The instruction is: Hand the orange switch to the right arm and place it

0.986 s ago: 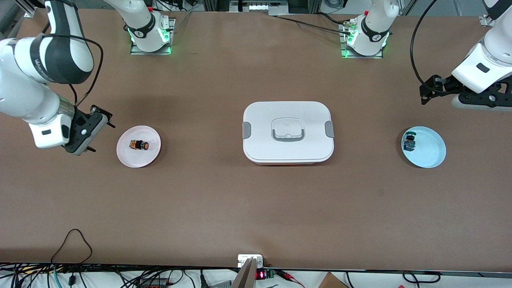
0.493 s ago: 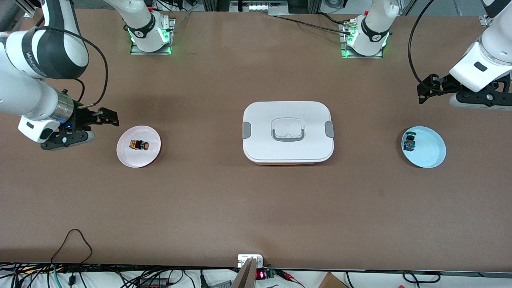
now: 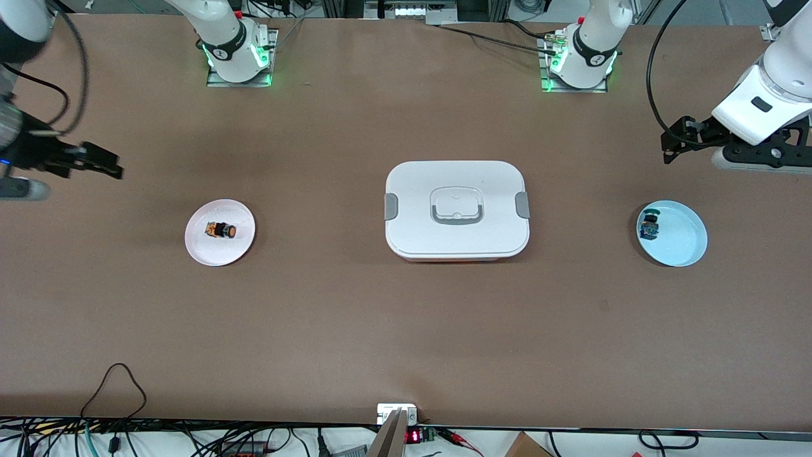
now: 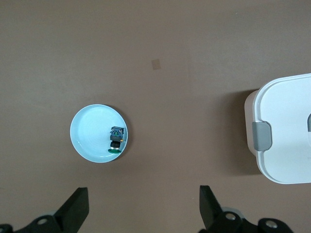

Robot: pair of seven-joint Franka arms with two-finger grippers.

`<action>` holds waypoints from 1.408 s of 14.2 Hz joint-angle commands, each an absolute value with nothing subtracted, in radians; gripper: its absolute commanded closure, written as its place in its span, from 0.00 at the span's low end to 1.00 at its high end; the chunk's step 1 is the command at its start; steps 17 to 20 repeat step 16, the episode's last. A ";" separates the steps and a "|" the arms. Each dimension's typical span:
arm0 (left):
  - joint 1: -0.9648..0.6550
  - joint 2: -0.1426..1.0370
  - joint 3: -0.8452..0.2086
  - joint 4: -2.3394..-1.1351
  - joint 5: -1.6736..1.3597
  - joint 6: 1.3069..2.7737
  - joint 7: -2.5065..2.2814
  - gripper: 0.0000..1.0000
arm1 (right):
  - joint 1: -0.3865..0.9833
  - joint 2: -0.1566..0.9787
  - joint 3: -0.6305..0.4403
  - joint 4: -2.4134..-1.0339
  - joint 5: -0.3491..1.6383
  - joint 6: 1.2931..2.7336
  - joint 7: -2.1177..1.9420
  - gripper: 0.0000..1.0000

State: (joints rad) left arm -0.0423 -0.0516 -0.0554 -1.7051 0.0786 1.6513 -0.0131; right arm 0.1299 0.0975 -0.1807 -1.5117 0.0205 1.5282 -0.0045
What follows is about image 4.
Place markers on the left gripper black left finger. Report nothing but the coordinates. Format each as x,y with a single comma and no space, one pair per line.
73,210

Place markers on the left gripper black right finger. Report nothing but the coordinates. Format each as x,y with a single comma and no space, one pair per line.
211,211

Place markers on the light blue round plate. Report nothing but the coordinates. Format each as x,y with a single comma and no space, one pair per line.
92,131

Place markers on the white lunch box grey clips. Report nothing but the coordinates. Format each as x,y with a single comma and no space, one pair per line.
286,121

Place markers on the small brown tape patch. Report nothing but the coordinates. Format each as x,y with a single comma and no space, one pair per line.
155,64

